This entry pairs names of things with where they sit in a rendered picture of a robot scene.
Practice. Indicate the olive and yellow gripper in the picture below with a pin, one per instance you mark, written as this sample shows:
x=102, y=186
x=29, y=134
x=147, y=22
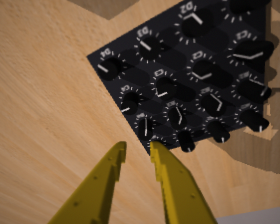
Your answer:
x=91, y=202

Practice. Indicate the black knob box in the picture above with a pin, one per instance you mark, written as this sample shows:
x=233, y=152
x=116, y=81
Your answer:
x=218, y=72

